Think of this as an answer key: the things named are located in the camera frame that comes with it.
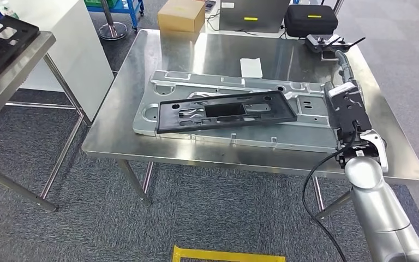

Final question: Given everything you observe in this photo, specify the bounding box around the stamped grey metal plate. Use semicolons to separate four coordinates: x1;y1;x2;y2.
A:
133;70;340;153

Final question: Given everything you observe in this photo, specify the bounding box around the stainless steel side table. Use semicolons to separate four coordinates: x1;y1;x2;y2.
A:
0;31;93;212

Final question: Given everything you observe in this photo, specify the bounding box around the grey remote controller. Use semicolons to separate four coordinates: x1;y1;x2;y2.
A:
305;33;366;55

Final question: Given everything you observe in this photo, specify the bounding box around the white paper sheet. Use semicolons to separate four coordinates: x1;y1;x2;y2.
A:
240;57;264;79

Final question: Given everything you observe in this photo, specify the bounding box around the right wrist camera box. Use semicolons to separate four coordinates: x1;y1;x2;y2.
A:
324;81;373;145

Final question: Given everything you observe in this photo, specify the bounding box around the white cabinet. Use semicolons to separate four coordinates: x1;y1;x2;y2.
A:
0;0;115;122

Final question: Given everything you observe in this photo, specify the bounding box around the brown cardboard box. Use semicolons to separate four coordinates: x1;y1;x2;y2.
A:
158;0;207;33

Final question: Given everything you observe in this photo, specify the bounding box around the black case with yellow label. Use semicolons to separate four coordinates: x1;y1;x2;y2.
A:
284;4;339;38

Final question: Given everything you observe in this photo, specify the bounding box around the stainless steel workbench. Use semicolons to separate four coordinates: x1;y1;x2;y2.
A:
82;28;419;222

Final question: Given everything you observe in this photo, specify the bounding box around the stanchion with chrome base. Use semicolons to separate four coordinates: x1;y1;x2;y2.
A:
98;0;128;41

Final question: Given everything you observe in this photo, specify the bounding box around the blue shelf with green bin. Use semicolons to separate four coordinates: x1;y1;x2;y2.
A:
85;0;146;32

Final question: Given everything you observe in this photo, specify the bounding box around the black box with yellow label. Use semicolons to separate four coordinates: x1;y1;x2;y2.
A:
219;0;291;34

